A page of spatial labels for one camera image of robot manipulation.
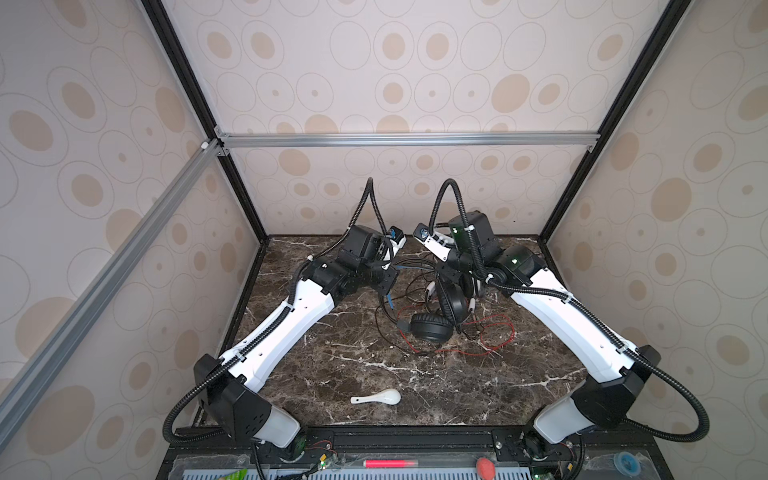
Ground black headphone cable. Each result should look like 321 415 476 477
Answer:
373 260 457 356

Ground black blue headphones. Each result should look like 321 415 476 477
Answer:
397 262 479 345

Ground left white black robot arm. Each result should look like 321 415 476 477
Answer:
162 179 405 449

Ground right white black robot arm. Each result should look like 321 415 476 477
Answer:
416 178 710 445

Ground white ceramic spoon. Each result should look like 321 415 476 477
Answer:
350 388 402 405

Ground blue tape roll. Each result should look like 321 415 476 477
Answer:
613 451 642 478

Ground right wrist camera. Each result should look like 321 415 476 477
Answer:
413 223 457 262

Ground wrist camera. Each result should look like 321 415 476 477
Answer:
413 223 457 262
387 226 407 259

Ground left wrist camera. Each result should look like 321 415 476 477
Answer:
387 226 407 259

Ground red headphone cable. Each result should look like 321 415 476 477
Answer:
395 311 517 358

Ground silver aluminium back rail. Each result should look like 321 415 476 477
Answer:
204 131 600 153

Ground silver aluminium rail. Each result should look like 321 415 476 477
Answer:
204 131 600 153
1 139 222 449

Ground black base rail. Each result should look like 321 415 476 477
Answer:
156 426 673 479

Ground silver aluminium left rail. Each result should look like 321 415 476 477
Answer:
1 139 222 449

